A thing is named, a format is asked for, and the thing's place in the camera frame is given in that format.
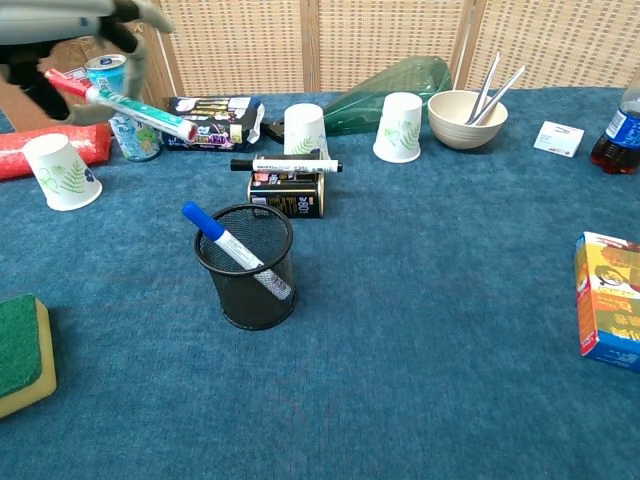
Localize blue table carpet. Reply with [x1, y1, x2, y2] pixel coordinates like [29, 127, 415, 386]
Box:
[0, 87, 640, 480]

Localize small white card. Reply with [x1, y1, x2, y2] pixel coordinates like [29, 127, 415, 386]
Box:
[532, 120, 585, 159]

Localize white paper cup green leaves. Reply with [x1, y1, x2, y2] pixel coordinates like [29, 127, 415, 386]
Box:
[372, 91, 424, 164]
[282, 103, 331, 159]

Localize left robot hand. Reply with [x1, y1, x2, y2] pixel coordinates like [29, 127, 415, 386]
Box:
[0, 0, 174, 126]

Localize metal spoon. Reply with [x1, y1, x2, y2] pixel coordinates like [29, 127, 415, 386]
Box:
[474, 64, 527, 126]
[467, 51, 502, 124]

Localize red foil package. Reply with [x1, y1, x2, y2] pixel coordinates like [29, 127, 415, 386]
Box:
[0, 119, 113, 182]

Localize red cap marker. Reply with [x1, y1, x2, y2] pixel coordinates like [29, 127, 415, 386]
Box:
[44, 68, 200, 141]

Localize black clip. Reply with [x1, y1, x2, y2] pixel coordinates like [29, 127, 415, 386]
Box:
[259, 119, 286, 146]

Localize blue cap marker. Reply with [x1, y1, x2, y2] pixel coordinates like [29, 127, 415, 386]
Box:
[180, 200, 294, 301]

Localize green plastic bag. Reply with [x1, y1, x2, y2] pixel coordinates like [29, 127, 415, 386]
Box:
[322, 55, 454, 136]

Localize black tin can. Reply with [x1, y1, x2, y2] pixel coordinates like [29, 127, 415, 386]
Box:
[247, 169, 326, 220]

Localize black mesh pen holder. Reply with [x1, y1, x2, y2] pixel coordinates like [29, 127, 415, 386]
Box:
[193, 202, 298, 331]

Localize black cap marker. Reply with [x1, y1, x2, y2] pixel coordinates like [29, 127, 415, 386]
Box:
[229, 158, 345, 176]

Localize black sanitary pad pack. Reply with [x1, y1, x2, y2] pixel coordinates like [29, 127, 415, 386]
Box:
[160, 95, 266, 153]

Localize paper cup with blue flower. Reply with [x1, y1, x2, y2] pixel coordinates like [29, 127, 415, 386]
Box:
[22, 133, 104, 212]

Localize light blue drink can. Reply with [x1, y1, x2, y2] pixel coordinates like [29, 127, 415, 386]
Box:
[85, 53, 163, 163]

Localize bamboo folding screen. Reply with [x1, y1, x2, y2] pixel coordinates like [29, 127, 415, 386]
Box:
[134, 0, 640, 96]

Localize beige bowl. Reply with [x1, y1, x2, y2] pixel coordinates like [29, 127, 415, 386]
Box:
[427, 89, 510, 150]

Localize green yellow sponge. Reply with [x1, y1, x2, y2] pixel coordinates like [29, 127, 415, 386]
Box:
[0, 292, 58, 420]

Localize cola bottle blue cap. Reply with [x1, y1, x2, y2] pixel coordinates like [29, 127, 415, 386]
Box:
[589, 74, 640, 176]

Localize open cardboard box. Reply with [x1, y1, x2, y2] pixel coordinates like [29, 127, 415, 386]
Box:
[0, 9, 174, 134]

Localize yellow blue box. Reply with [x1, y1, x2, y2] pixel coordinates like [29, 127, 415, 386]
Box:
[573, 231, 640, 374]

